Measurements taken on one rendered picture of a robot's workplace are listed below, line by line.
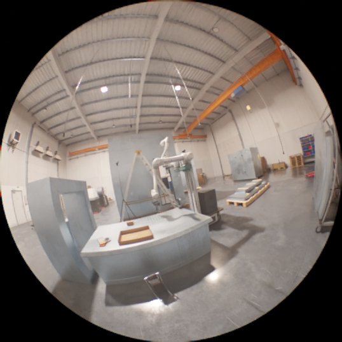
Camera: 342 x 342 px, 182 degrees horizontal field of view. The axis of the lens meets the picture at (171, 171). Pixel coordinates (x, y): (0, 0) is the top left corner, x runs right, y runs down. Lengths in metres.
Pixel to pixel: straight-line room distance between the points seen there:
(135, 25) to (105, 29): 1.37
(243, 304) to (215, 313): 0.27
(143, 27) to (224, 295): 8.04
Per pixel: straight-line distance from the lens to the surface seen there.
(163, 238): 1.29
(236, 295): 1.43
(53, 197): 1.58
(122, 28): 6.81
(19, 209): 9.93
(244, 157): 7.76
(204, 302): 1.40
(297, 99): 11.77
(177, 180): 4.14
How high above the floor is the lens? 1.30
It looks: 3 degrees up
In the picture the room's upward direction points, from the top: 12 degrees counter-clockwise
